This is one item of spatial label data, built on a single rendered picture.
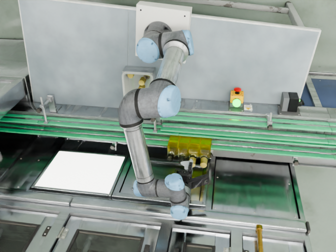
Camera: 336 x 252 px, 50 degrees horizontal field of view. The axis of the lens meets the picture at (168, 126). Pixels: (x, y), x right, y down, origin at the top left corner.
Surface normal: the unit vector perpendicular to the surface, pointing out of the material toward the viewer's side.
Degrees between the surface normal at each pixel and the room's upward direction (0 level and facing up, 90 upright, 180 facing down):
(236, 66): 0
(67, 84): 0
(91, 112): 90
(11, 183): 90
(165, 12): 4
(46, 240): 90
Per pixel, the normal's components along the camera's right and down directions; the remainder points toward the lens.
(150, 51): -0.35, 0.54
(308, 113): -0.01, -0.85
